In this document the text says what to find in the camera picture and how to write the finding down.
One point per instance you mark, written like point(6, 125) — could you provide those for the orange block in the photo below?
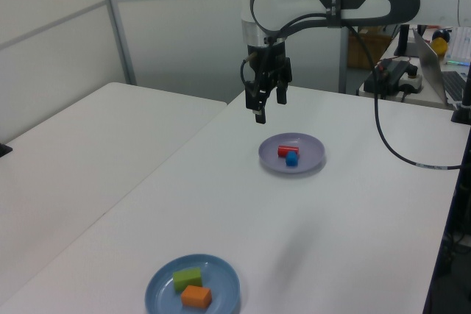
point(196, 296)

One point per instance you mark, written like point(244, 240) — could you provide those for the grey button box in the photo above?
point(414, 84)

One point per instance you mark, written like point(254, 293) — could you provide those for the wooden cabinet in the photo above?
point(382, 51)

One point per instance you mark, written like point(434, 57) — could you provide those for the blue plate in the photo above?
point(221, 284)

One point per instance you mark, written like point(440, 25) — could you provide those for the silver laptop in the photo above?
point(430, 67)

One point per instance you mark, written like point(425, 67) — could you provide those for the black control box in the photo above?
point(392, 73)

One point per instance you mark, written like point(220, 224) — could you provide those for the yellow and dark toy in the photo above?
point(439, 45)

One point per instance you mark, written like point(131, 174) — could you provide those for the white keyboard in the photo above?
point(461, 45)

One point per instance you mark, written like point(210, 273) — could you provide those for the green block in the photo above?
point(187, 278)

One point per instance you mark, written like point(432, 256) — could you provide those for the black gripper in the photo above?
point(274, 67)

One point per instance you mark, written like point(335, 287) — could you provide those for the blue block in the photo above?
point(291, 160)

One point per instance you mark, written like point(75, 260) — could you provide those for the black mounting column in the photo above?
point(450, 240)

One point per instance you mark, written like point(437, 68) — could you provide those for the black monitor stand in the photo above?
point(404, 40)

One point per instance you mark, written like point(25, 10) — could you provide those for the purple plate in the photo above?
point(312, 152)

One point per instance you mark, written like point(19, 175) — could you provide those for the red block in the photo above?
point(284, 150)

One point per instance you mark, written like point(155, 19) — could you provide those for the grey partition post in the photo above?
point(344, 64)

